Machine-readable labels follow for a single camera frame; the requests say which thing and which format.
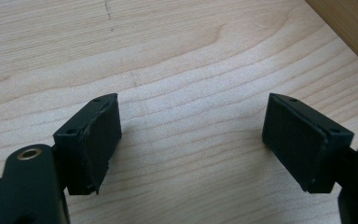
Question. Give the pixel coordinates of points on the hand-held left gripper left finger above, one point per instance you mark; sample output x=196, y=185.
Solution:
x=88, y=146

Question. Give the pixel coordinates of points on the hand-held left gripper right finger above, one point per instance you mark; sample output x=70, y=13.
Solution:
x=304, y=143

